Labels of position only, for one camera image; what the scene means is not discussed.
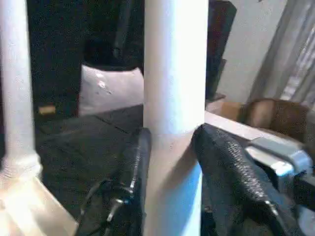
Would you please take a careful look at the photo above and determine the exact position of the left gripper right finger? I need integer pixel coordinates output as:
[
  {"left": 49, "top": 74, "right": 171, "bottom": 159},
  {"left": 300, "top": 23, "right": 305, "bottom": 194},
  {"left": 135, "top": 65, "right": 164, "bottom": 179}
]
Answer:
[{"left": 194, "top": 124, "right": 300, "bottom": 236}]

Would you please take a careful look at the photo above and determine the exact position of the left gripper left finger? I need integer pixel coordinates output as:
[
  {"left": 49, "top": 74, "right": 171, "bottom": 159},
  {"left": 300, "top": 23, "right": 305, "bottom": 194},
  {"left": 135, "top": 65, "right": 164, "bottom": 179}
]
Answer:
[{"left": 80, "top": 127, "right": 152, "bottom": 236}]

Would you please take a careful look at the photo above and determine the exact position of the white plastic table top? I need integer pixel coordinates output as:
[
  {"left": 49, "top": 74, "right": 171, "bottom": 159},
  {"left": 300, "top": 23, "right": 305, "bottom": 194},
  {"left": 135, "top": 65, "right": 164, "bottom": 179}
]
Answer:
[{"left": 0, "top": 169, "right": 79, "bottom": 236}]

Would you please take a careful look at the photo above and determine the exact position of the white plastic table leg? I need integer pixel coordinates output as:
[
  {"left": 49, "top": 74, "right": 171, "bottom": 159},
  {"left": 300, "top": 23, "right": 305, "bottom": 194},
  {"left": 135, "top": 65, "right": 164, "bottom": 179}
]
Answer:
[
  {"left": 142, "top": 0, "right": 209, "bottom": 236},
  {"left": 0, "top": 0, "right": 42, "bottom": 177}
]

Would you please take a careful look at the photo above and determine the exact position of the white flat board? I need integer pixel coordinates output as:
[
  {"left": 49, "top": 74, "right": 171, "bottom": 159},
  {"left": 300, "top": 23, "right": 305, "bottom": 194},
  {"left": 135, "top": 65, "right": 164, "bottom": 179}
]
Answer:
[{"left": 205, "top": 110, "right": 274, "bottom": 141}]

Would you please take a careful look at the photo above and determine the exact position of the brown box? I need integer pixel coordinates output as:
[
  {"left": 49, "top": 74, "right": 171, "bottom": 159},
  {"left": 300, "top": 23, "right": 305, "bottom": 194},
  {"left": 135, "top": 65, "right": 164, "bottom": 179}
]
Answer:
[{"left": 242, "top": 98, "right": 310, "bottom": 135}]

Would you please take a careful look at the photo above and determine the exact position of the grey pleated curtain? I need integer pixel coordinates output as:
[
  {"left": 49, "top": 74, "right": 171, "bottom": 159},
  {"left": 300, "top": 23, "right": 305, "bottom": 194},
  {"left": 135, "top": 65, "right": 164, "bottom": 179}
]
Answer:
[{"left": 251, "top": 0, "right": 315, "bottom": 102}]

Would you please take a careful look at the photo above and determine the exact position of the black cabinet gold label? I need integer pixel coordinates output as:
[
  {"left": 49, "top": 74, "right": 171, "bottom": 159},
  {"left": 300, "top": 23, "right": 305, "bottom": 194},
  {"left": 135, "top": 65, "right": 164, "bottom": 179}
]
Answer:
[{"left": 27, "top": 0, "right": 146, "bottom": 116}]

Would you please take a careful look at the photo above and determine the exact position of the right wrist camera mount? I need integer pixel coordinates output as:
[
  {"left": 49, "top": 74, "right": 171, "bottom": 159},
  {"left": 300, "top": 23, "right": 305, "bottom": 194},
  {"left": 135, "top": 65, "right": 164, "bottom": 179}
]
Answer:
[{"left": 246, "top": 136, "right": 313, "bottom": 177}]

